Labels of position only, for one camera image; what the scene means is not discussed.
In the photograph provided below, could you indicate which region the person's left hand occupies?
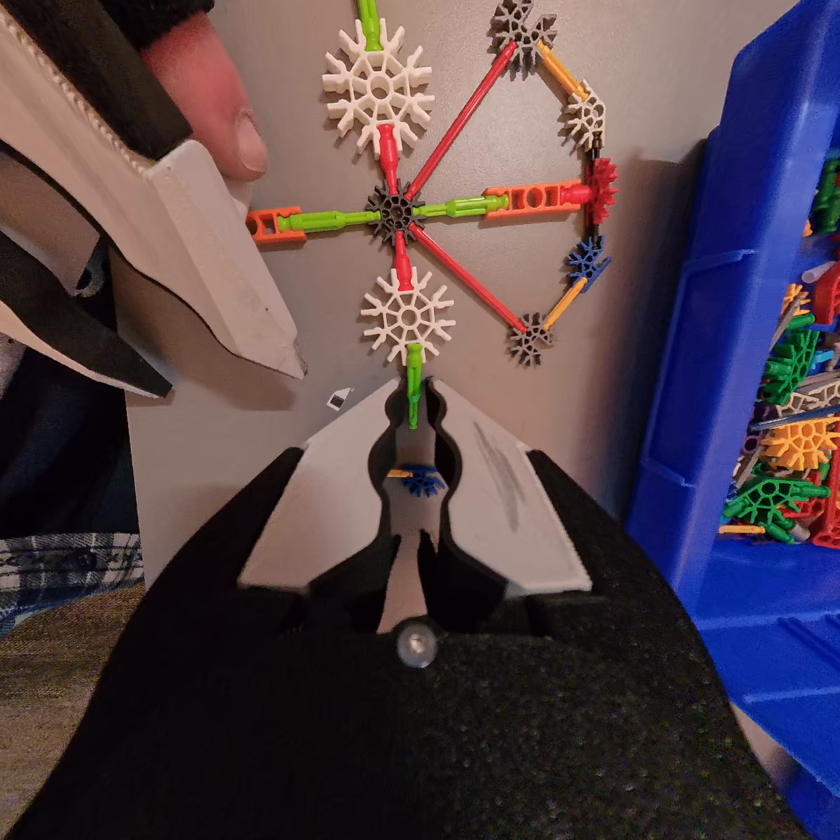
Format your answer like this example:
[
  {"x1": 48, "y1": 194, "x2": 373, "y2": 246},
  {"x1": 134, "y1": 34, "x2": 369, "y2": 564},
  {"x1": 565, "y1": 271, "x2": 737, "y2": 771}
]
[{"x1": 108, "y1": 0, "x2": 270, "y2": 183}]

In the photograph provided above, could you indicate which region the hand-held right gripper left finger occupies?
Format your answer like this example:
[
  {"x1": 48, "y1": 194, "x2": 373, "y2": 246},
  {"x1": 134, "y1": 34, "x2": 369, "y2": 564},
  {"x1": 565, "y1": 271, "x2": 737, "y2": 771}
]
[{"x1": 238, "y1": 378, "x2": 404, "y2": 595}]

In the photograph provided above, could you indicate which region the blue toy connector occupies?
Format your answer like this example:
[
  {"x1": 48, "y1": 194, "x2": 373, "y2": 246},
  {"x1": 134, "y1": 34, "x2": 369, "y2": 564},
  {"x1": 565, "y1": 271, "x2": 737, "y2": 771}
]
[{"x1": 400, "y1": 465, "x2": 448, "y2": 497}]

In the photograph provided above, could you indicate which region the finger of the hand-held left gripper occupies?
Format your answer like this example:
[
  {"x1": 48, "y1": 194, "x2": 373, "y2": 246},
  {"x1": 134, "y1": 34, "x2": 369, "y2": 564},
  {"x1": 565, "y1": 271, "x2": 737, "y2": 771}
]
[
  {"x1": 0, "y1": 230, "x2": 174, "y2": 400},
  {"x1": 0, "y1": 8, "x2": 309, "y2": 382}
]

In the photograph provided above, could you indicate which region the blue plastic bin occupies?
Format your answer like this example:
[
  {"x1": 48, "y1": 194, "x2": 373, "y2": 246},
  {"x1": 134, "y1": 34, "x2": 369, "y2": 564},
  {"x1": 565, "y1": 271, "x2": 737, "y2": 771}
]
[{"x1": 623, "y1": 0, "x2": 840, "y2": 840}]

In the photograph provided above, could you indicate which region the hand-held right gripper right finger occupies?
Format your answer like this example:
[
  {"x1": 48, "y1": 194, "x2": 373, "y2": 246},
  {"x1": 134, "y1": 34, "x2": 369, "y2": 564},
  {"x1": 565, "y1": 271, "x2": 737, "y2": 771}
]
[{"x1": 427, "y1": 377, "x2": 593, "y2": 601}]

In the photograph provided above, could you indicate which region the pile of toy construction pieces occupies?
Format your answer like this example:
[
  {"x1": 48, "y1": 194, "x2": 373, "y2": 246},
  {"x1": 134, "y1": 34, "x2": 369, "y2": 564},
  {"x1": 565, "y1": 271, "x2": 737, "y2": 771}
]
[{"x1": 718, "y1": 147, "x2": 840, "y2": 549}]

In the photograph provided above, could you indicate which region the colourful toy rod wheel assembly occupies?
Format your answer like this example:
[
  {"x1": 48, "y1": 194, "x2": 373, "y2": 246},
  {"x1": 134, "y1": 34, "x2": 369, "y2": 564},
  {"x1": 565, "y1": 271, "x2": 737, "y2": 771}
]
[{"x1": 246, "y1": 0, "x2": 621, "y2": 368}]

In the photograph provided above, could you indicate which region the long red toy rod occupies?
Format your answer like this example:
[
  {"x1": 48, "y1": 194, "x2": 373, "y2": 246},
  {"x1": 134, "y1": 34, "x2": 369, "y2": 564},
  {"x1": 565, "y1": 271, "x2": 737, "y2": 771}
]
[{"x1": 408, "y1": 222, "x2": 529, "y2": 332}]

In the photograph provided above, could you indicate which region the green toy rod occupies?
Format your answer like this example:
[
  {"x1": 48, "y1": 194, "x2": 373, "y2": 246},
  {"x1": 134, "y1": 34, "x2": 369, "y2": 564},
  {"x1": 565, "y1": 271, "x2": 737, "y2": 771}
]
[{"x1": 405, "y1": 343, "x2": 426, "y2": 431}]

